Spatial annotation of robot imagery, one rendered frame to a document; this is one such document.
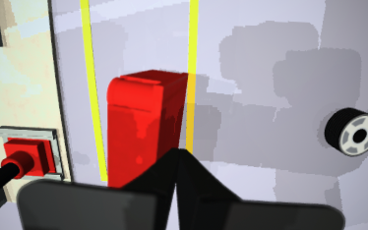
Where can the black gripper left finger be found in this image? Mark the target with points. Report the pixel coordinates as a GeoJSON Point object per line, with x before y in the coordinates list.
{"type": "Point", "coordinates": [142, 204]}

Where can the black toy car wheel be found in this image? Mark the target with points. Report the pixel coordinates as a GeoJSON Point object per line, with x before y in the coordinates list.
{"type": "Point", "coordinates": [347, 131]}

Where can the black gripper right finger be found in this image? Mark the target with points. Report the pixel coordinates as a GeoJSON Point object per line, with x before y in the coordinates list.
{"type": "Point", "coordinates": [204, 203]}

